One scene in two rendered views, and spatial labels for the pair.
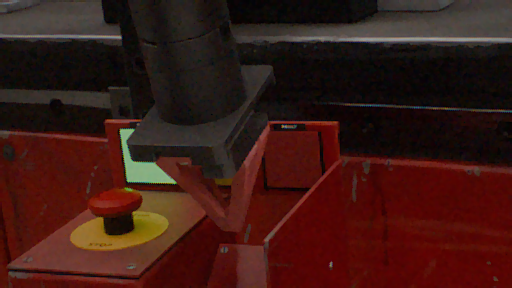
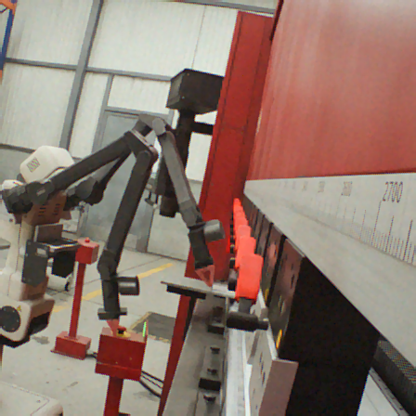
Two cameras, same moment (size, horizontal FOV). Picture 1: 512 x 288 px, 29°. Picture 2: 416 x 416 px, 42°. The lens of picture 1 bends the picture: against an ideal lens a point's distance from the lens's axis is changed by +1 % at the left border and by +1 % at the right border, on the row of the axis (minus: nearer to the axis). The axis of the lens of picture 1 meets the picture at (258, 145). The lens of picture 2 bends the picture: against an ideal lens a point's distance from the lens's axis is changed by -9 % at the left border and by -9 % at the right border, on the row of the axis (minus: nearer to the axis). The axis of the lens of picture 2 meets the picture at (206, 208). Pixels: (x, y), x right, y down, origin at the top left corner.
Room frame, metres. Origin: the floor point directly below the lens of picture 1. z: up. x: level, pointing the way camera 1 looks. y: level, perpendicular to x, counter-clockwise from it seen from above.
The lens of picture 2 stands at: (-0.11, -1.71, 1.38)
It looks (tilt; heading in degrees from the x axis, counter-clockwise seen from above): 3 degrees down; 60
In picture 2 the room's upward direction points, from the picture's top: 11 degrees clockwise
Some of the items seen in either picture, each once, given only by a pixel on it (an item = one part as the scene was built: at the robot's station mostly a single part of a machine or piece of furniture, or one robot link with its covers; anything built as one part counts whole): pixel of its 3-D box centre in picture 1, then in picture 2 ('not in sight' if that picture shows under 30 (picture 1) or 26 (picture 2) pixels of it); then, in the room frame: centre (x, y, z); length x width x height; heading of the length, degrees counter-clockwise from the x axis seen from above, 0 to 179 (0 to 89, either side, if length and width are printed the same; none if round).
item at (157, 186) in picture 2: not in sight; (165, 162); (1.29, 1.28, 1.42); 0.45 x 0.12 x 0.36; 74
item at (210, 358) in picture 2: not in sight; (212, 366); (0.71, -0.47, 0.89); 0.30 x 0.05 x 0.03; 58
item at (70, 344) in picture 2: not in sight; (77, 297); (1.13, 1.93, 0.41); 0.25 x 0.20 x 0.83; 148
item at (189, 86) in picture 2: not in sight; (182, 146); (1.39, 1.30, 1.53); 0.51 x 0.25 x 0.85; 74
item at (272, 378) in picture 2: not in sight; (312, 337); (0.25, -1.32, 1.26); 0.15 x 0.09 x 0.17; 58
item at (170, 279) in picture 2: not in sight; (199, 285); (0.96, 0.09, 1.00); 0.26 x 0.18 x 0.01; 148
